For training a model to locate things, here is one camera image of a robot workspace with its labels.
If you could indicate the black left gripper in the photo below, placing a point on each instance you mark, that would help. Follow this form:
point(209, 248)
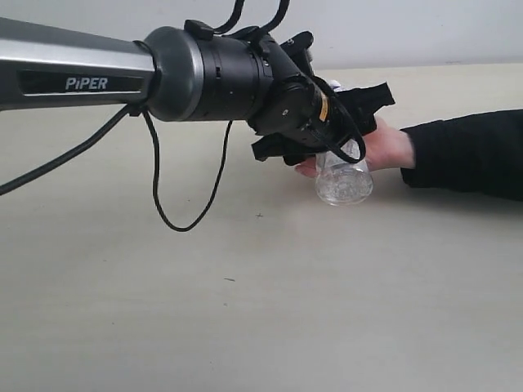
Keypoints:
point(297, 105)

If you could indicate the clear bottle blue white label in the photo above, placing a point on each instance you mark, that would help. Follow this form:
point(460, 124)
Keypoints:
point(342, 175)

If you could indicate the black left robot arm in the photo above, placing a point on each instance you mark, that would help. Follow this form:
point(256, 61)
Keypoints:
point(193, 74)

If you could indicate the black sleeved right forearm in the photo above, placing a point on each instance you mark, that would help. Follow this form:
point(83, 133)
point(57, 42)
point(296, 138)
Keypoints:
point(477, 153)

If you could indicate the person's right hand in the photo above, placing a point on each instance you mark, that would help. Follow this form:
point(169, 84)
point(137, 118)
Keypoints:
point(389, 147)

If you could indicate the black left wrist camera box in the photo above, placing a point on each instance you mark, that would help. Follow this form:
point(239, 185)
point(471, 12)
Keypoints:
point(297, 49)

